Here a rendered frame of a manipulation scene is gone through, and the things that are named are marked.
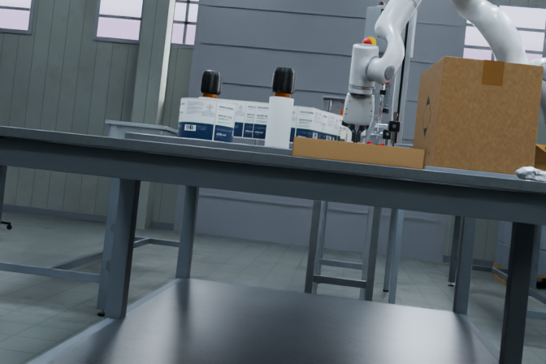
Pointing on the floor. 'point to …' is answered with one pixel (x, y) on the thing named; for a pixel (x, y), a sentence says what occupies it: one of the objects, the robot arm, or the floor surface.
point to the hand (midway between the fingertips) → (356, 137)
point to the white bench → (86, 255)
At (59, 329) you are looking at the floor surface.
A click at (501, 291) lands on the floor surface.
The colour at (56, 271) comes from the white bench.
